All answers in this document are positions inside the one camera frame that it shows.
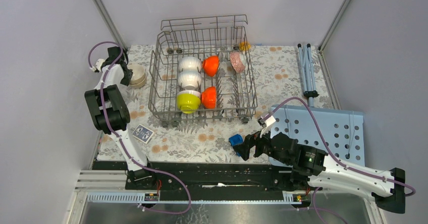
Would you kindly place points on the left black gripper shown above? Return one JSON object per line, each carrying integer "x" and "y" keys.
{"x": 125, "y": 80}

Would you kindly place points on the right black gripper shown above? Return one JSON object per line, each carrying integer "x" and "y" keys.
{"x": 249, "y": 142}

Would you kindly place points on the beige bowl with leaf pattern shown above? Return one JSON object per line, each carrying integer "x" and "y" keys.
{"x": 138, "y": 73}

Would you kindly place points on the plain beige bowl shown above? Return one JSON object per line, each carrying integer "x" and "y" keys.
{"x": 138, "y": 85}

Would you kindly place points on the orange bowl front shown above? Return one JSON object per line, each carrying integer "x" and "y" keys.
{"x": 209, "y": 98}

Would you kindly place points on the orange bowl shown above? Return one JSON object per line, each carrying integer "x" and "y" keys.
{"x": 209, "y": 98}
{"x": 210, "y": 65}

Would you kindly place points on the pink patterned bowl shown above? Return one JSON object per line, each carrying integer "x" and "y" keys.
{"x": 238, "y": 61}

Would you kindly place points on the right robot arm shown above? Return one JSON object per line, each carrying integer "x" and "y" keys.
{"x": 312, "y": 167}

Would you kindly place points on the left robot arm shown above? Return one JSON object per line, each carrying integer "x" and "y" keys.
{"x": 110, "y": 115}

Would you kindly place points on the blue toy car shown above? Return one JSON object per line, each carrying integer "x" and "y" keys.
{"x": 235, "y": 141}

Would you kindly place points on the floral patterned table mat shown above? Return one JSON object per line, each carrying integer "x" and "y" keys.
{"x": 277, "y": 77}

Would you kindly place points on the yellow-green bowl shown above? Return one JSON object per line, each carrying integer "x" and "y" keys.
{"x": 188, "y": 101}

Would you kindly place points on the white ribbed bowl rear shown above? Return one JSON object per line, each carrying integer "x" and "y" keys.
{"x": 189, "y": 63}

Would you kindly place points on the white ribbed bowl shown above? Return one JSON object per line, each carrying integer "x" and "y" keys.
{"x": 189, "y": 63}
{"x": 189, "y": 80}

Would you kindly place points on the white ribbed bowl middle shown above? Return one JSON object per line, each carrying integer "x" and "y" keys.
{"x": 189, "y": 80}

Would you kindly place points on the orange bowl rear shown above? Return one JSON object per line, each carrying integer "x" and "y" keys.
{"x": 210, "y": 65}

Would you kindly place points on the light blue perforated board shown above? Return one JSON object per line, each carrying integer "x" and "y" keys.
{"x": 342, "y": 130}

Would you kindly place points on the yellow rubber duck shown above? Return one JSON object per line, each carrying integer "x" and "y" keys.
{"x": 244, "y": 46}

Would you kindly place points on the blue folded metal stand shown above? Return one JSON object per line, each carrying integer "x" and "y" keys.
{"x": 307, "y": 72}

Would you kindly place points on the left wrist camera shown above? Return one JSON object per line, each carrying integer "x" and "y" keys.
{"x": 97, "y": 66}

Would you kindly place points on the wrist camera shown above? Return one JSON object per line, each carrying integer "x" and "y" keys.
{"x": 266, "y": 123}
{"x": 97, "y": 66}

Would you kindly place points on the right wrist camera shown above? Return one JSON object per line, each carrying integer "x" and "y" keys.
{"x": 266, "y": 123}

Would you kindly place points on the grey wire dish rack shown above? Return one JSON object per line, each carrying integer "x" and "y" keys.
{"x": 201, "y": 70}

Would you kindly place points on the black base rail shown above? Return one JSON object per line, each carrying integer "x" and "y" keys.
{"x": 209, "y": 181}

